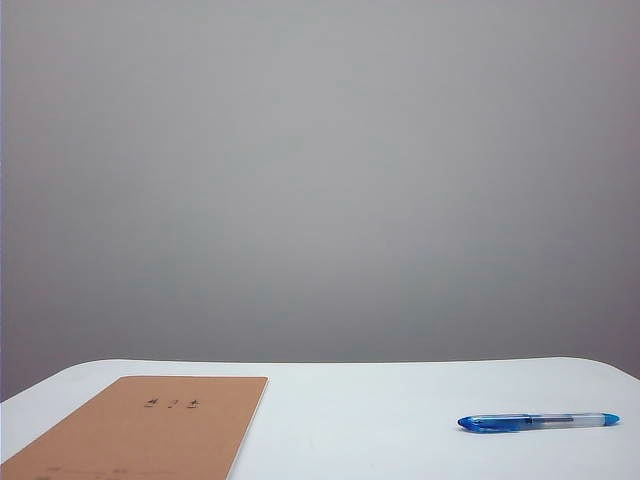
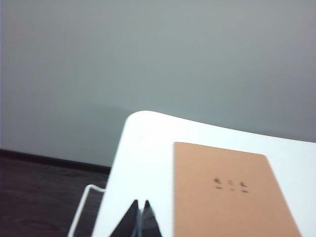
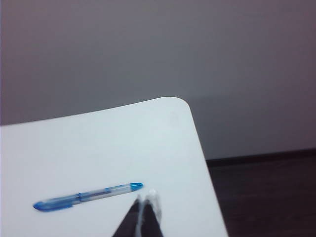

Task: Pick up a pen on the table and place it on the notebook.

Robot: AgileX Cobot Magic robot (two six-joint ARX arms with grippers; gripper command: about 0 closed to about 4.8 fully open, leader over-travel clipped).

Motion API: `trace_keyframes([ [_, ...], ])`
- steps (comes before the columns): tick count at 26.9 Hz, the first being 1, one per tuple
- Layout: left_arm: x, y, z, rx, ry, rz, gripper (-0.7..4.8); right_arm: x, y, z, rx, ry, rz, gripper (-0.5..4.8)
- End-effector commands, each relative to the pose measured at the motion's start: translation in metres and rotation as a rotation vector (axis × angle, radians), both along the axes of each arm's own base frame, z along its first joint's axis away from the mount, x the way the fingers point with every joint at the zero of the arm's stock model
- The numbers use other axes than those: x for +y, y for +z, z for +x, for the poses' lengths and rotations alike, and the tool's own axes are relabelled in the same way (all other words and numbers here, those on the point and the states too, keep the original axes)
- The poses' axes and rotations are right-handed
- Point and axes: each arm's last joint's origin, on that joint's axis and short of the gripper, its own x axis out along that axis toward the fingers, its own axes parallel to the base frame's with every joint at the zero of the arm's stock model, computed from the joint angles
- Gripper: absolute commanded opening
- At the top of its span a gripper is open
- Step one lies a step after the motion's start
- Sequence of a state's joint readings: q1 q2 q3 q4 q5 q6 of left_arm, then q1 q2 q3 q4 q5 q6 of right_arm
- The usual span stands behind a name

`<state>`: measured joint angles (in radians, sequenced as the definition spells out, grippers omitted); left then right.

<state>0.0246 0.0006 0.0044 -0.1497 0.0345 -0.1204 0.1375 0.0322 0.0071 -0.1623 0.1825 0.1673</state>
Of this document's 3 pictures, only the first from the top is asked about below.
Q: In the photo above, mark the brown kraft notebook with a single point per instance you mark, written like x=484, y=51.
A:
x=150, y=435

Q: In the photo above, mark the blue transparent pen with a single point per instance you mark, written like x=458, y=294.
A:
x=525, y=422

